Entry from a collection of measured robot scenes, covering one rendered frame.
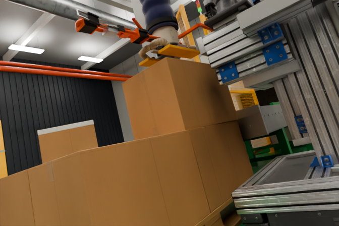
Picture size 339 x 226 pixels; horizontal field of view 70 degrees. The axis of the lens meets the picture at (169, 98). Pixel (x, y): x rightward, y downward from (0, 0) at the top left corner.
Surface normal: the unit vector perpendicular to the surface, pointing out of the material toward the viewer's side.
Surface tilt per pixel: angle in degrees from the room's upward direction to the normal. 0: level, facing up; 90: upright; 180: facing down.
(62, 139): 90
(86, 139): 90
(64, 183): 90
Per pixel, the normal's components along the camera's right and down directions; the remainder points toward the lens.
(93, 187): 0.74, -0.31
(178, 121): -0.65, 0.03
